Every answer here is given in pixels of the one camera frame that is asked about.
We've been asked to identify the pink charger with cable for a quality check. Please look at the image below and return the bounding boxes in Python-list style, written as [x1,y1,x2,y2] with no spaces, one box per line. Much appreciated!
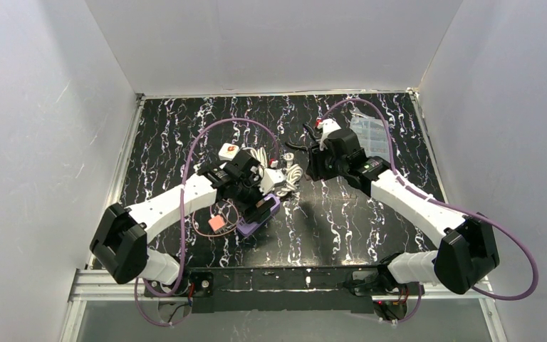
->
[190,199,240,238]

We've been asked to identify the white tiger power strip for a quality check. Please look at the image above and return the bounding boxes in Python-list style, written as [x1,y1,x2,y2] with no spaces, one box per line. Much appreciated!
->
[218,143,241,162]

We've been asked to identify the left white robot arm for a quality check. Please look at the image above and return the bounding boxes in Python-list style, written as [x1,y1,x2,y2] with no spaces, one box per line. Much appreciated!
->
[89,150,286,285]

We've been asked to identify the purple power strip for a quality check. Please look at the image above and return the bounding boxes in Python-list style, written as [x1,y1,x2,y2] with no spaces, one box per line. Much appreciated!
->
[236,194,281,237]

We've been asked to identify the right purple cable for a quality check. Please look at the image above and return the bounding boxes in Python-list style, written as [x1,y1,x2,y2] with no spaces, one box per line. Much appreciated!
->
[321,98,540,323]

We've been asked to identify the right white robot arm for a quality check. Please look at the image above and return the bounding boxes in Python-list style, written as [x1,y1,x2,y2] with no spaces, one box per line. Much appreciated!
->
[306,120,499,294]

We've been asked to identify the clear plastic parts box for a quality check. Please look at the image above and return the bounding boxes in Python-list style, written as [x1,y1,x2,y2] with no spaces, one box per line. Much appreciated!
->
[350,112,390,162]

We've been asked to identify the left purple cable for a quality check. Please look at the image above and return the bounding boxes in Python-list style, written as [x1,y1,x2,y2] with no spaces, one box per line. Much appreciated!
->
[133,118,280,328]

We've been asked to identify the white plug with cord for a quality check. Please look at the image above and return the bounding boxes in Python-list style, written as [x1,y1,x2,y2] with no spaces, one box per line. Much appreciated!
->
[274,152,304,198]

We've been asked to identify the black pliers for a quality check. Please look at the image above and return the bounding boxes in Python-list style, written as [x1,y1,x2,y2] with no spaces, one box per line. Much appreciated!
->
[284,123,321,152]

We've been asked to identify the purple cable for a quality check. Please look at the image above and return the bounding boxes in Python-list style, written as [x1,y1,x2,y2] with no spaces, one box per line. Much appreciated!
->
[321,98,540,323]
[133,118,280,328]

